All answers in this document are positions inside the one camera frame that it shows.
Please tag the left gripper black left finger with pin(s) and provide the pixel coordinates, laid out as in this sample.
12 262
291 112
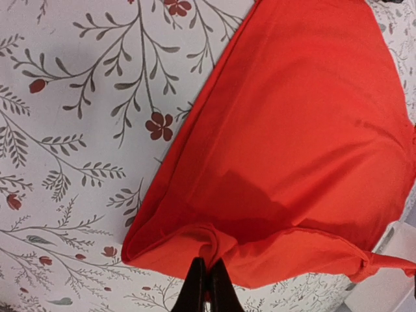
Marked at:
191 297

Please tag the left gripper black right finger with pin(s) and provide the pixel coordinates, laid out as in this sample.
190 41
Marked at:
222 293

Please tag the red garment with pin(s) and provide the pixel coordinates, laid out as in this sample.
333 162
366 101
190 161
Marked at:
296 156

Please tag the white plastic laundry bin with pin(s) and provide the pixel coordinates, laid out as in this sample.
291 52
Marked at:
392 288

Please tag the floral patterned table cloth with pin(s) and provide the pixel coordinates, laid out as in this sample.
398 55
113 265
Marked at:
92 95

